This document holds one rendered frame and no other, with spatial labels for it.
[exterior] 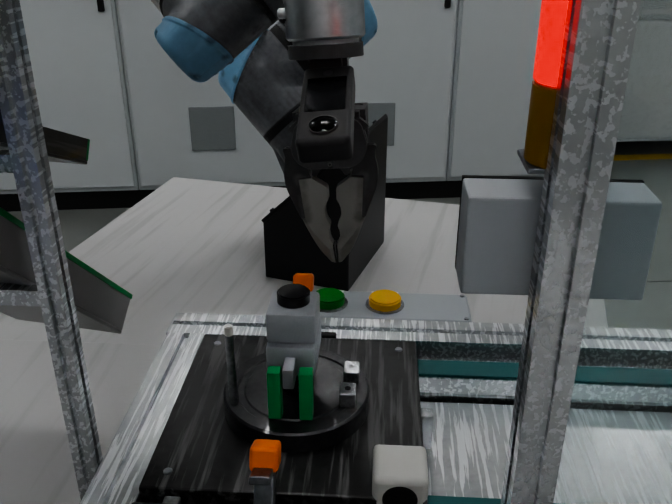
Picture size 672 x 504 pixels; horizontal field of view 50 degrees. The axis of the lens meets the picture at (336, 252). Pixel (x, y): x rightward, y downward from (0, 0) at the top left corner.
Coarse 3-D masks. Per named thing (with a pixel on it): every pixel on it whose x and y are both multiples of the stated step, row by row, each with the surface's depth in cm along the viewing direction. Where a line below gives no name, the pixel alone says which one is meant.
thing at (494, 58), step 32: (480, 0) 339; (512, 0) 340; (480, 32) 345; (512, 32) 347; (480, 64) 352; (512, 64) 353; (480, 96) 359; (512, 96) 360; (480, 128) 366; (512, 128) 368; (448, 160) 374; (480, 160) 374; (512, 160) 375; (448, 192) 384
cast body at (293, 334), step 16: (288, 288) 65; (304, 288) 65; (272, 304) 64; (288, 304) 63; (304, 304) 64; (272, 320) 63; (288, 320) 63; (304, 320) 62; (320, 320) 68; (272, 336) 63; (288, 336) 63; (304, 336) 63; (320, 336) 69; (272, 352) 63; (288, 352) 63; (304, 352) 63; (288, 368) 62; (288, 384) 62
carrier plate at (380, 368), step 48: (240, 336) 80; (192, 384) 72; (384, 384) 72; (192, 432) 66; (384, 432) 66; (144, 480) 60; (192, 480) 60; (240, 480) 60; (288, 480) 60; (336, 480) 60
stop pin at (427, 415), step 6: (426, 408) 70; (426, 414) 69; (432, 414) 69; (426, 420) 69; (432, 420) 69; (426, 426) 69; (432, 426) 69; (426, 432) 69; (426, 438) 70; (426, 444) 70
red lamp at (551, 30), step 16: (544, 0) 41; (560, 0) 40; (544, 16) 41; (560, 16) 40; (544, 32) 41; (560, 32) 40; (544, 48) 42; (560, 48) 41; (544, 64) 42; (544, 80) 42
